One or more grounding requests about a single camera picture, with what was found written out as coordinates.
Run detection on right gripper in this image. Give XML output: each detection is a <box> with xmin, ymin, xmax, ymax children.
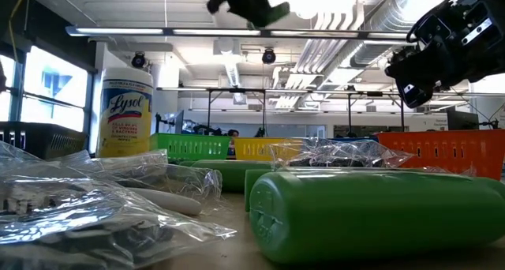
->
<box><xmin>384</xmin><ymin>0</ymin><xmax>505</xmax><ymax>92</ymax></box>

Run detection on clear bag of black items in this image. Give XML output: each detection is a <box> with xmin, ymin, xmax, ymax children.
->
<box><xmin>269</xmin><ymin>137</ymin><xmax>413</xmax><ymax>169</ymax></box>

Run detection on monitor on black arm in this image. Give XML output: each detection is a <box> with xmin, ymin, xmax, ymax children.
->
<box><xmin>155</xmin><ymin>110</ymin><xmax>185</xmax><ymax>136</ymax></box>

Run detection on black ceiling spotlight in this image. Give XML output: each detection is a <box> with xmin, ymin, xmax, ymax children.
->
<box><xmin>261</xmin><ymin>47</ymin><xmax>277</xmax><ymax>66</ymax></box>
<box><xmin>130</xmin><ymin>51</ymin><xmax>147</xmax><ymax>69</ymax></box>

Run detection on dark computer monitor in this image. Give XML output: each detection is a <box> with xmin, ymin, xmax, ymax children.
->
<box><xmin>447</xmin><ymin>108</ymin><xmax>481</xmax><ymax>131</ymax></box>

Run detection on white ceiling pipes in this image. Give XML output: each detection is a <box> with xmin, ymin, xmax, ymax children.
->
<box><xmin>294</xmin><ymin>9</ymin><xmax>366</xmax><ymax>76</ymax></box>

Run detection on orange plastic basket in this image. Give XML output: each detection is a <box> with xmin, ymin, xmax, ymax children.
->
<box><xmin>374</xmin><ymin>129</ymin><xmax>505</xmax><ymax>182</ymax></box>

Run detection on person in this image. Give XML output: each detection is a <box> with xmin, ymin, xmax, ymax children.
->
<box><xmin>226</xmin><ymin>128</ymin><xmax>241</xmax><ymax>157</ymax></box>

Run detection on long ceiling light strip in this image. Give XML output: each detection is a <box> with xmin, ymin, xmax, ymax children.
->
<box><xmin>65</xmin><ymin>24</ymin><xmax>411</xmax><ymax>41</ymax></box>

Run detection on yellow plastic basket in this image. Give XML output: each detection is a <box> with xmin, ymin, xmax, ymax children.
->
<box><xmin>233</xmin><ymin>137</ymin><xmax>305</xmax><ymax>162</ymax></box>

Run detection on green plastic basket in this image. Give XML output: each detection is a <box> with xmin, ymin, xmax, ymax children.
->
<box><xmin>148</xmin><ymin>132</ymin><xmax>233</xmax><ymax>163</ymax></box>

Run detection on yellow Lysol wipes canister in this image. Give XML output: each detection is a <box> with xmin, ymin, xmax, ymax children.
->
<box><xmin>95</xmin><ymin>66</ymin><xmax>155</xmax><ymax>159</ymax></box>

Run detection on black plastic basket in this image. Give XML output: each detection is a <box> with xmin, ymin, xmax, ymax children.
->
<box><xmin>0</xmin><ymin>121</ymin><xmax>88</xmax><ymax>161</ymax></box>

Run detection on black metal workstation frame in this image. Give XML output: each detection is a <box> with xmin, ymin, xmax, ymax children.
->
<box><xmin>156</xmin><ymin>86</ymin><xmax>407</xmax><ymax>139</ymax></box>

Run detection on large window with dark frame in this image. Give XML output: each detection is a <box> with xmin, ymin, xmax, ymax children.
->
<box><xmin>0</xmin><ymin>44</ymin><xmax>95</xmax><ymax>152</ymax></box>

